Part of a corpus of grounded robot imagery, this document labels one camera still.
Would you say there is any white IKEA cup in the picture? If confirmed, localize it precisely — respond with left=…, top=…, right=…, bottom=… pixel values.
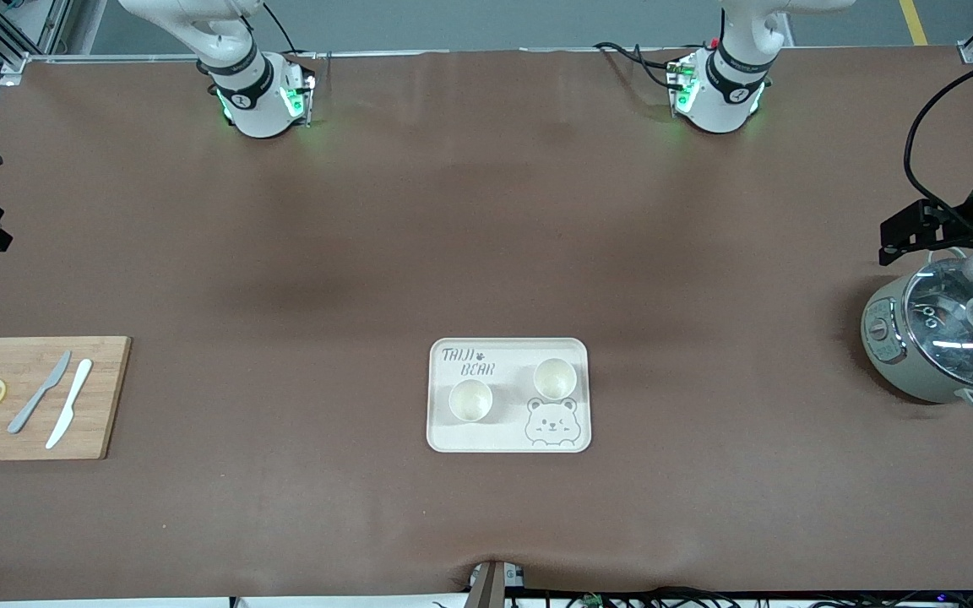
left=532, top=357, right=578, bottom=401
left=448, top=378, right=494, bottom=423

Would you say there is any cream bear print tray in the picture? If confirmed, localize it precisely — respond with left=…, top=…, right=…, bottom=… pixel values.
left=426, top=337, right=593, bottom=454

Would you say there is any glass pot lid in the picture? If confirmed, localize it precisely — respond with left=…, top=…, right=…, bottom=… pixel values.
left=903, top=258, right=973, bottom=389

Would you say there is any grey-green cooking pot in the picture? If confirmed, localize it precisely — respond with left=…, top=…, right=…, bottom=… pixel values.
left=861, top=247, right=973, bottom=413

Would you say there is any grey plastic knife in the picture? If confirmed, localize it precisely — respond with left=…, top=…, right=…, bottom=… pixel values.
left=7, top=350, right=73, bottom=435

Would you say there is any white plastic knife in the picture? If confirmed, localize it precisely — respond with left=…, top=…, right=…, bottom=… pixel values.
left=45, top=358, right=94, bottom=450

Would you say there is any bamboo cutting board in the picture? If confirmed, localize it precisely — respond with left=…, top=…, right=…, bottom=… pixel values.
left=0, top=335, right=133, bottom=462

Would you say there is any brown table cover mat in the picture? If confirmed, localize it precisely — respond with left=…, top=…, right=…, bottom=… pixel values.
left=0, top=46, right=973, bottom=602

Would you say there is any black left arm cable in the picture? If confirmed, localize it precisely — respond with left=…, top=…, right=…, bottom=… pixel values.
left=903, top=46, right=973, bottom=222

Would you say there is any black base cable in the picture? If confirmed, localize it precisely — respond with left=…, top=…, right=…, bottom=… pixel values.
left=263, top=0, right=302, bottom=56
left=595, top=41, right=690, bottom=92

